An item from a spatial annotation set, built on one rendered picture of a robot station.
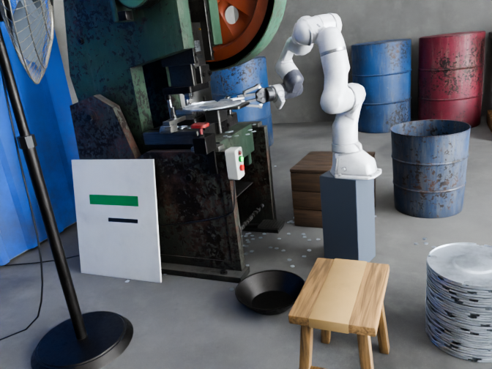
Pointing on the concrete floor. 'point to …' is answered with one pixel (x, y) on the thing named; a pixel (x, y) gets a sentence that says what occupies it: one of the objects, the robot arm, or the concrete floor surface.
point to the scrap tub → (430, 167)
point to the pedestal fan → (25, 23)
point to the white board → (117, 218)
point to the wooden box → (311, 187)
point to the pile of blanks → (459, 318)
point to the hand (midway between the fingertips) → (237, 99)
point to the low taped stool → (343, 306)
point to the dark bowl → (269, 291)
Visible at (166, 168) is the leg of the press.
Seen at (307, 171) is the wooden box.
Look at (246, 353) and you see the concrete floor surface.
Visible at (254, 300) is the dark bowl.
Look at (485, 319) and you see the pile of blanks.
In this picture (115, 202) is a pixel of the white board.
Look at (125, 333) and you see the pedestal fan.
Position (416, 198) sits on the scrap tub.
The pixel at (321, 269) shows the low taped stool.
